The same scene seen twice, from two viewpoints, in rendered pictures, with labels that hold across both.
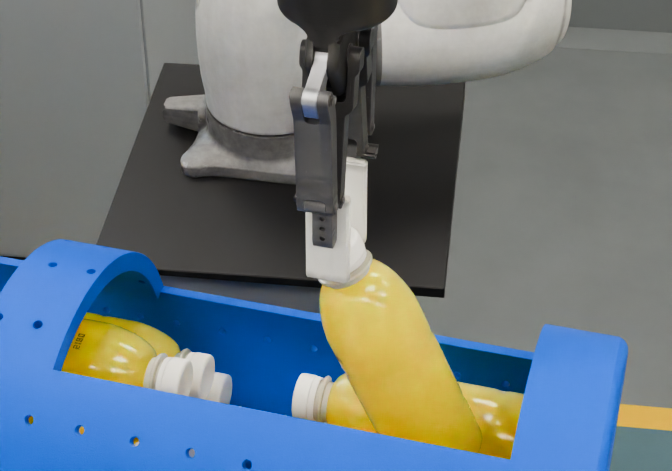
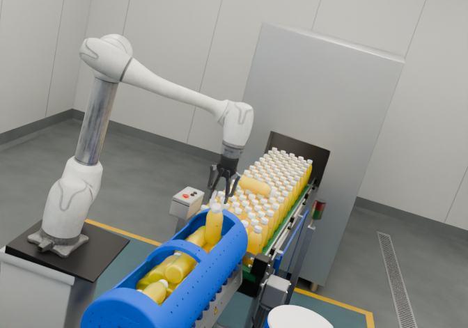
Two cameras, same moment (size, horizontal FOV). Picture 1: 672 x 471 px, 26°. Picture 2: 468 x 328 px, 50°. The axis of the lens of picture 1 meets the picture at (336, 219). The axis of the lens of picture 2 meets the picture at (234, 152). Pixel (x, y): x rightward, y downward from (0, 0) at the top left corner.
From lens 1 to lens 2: 2.10 m
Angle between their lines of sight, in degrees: 81
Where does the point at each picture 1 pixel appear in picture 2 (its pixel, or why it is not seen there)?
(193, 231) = (90, 263)
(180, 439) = (222, 249)
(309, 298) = not seen: hidden behind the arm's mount
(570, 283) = not seen: outside the picture
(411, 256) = (117, 239)
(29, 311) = (196, 250)
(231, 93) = (76, 227)
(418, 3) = (96, 185)
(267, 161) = (77, 241)
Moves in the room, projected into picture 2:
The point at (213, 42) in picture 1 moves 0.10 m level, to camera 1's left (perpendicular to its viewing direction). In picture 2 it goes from (75, 215) to (66, 226)
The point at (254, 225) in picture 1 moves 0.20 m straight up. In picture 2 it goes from (93, 254) to (102, 210)
